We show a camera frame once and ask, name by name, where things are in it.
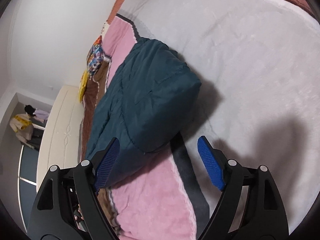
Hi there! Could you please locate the teal quilted puffer jacket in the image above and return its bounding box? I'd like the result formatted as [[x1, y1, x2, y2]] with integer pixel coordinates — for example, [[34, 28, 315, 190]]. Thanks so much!
[[86, 37, 201, 188]]

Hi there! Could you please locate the cream wooden headboard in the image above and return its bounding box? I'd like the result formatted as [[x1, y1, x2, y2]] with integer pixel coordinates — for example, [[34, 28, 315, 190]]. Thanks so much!
[[36, 86, 84, 190]]

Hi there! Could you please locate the yellow pillow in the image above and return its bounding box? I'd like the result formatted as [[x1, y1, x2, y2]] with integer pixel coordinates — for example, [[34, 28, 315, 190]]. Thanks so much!
[[78, 70, 89, 103]]

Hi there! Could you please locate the hanging beige yellow garment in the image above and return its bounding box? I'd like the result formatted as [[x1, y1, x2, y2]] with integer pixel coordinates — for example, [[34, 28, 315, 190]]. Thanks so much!
[[9, 114, 34, 144]]

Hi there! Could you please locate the hanging lilac garment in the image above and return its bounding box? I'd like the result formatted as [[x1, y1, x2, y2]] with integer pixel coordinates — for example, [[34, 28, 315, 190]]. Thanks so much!
[[34, 108, 50, 123]]

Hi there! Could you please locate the colourful cartoon print pillow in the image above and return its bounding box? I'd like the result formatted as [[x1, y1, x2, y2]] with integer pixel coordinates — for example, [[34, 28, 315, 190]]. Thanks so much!
[[86, 35, 104, 80]]

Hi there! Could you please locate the striped brown pink bed blanket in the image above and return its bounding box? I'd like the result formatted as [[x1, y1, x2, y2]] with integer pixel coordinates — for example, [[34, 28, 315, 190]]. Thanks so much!
[[81, 0, 320, 240]]

